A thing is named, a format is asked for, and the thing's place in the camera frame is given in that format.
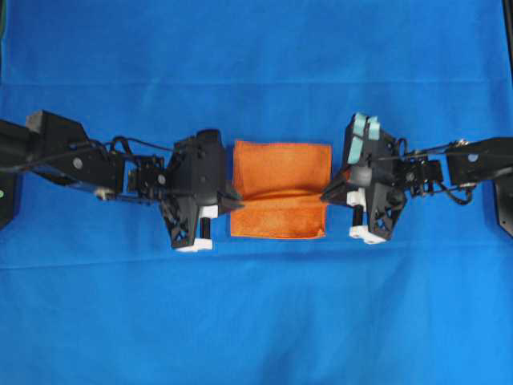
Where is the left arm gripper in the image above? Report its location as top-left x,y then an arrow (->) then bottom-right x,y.
160,196 -> 244,253

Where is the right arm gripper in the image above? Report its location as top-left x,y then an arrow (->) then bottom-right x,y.
321,176 -> 407,245

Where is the orange towel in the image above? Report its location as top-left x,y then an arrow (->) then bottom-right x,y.
230,140 -> 332,240

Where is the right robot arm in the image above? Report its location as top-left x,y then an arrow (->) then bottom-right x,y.
321,135 -> 512,244

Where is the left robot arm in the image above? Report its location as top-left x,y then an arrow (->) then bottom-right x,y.
1,111 -> 244,252

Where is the blue table cloth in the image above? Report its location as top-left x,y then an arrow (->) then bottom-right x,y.
1,1 -> 512,384

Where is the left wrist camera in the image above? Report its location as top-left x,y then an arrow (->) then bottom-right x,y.
165,129 -> 240,205

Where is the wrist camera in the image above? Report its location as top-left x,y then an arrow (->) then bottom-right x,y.
336,112 -> 398,187
165,129 -> 240,205

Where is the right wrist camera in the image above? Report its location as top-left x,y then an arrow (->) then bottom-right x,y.
336,112 -> 398,187

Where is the right camera cable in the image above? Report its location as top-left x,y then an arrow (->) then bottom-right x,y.
360,136 -> 498,161

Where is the camera cable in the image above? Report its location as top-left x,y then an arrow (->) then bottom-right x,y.
360,136 -> 498,161
0,136 -> 177,173

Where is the left camera cable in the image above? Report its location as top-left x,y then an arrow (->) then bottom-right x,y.
0,136 -> 177,173

